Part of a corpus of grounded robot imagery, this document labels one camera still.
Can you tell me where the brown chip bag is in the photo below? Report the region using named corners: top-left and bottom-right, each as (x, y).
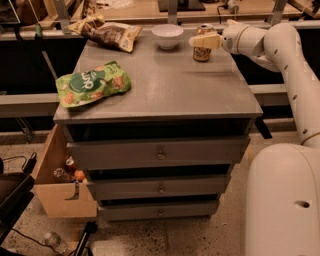
top-left (68, 13), bottom-right (142, 53)

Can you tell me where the green rice chip bag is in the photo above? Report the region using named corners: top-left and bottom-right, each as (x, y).
top-left (56, 61), bottom-right (131, 108)

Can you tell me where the black power adapter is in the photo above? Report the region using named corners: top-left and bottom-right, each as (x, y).
top-left (23, 152), bottom-right (37, 174)

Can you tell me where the cardboard box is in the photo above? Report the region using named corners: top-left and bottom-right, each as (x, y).
top-left (32, 125), bottom-right (97, 218)

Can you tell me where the clear plastic water bottle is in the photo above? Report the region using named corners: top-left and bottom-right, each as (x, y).
top-left (44, 232), bottom-right (68, 254)

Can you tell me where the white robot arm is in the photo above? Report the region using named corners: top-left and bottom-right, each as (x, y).
top-left (189, 20), bottom-right (320, 256)

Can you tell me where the orange soda can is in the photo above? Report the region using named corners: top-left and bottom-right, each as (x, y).
top-left (193, 24), bottom-right (215, 62)

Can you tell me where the bottle with red label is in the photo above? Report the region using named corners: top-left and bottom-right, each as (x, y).
top-left (53, 157), bottom-right (76, 183)

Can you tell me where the grey drawer cabinet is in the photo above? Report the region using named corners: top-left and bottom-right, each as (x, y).
top-left (54, 30), bottom-right (262, 221)

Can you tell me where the white bowl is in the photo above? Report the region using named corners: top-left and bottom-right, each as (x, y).
top-left (151, 24), bottom-right (184, 50)

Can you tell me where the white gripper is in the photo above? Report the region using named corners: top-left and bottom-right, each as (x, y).
top-left (189, 19), bottom-right (267, 56)

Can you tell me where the orange ball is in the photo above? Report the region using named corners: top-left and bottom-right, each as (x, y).
top-left (74, 170), bottom-right (85, 181)

